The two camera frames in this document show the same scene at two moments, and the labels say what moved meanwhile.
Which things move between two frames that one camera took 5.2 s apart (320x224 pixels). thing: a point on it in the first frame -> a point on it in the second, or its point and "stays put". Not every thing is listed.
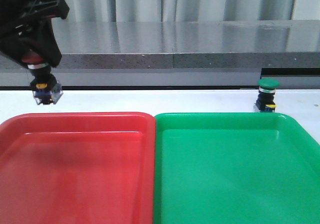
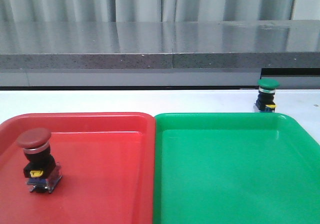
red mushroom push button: [46, 89] -> [42, 172]
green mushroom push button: [265, 103] stays put
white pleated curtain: [116, 3] stays put
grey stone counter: [174, 55] stays put
